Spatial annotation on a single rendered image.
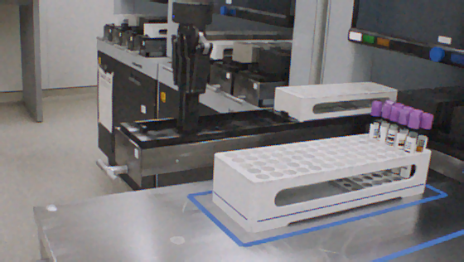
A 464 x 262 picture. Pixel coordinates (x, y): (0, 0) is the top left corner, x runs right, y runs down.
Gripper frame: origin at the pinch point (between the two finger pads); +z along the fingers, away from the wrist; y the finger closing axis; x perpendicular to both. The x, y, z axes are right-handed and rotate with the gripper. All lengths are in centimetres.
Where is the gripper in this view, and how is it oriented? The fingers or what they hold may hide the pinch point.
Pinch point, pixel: (187, 109)
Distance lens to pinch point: 98.9
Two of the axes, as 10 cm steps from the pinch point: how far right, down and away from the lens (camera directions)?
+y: -5.5, -2.9, 7.8
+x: -8.3, 1.0, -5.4
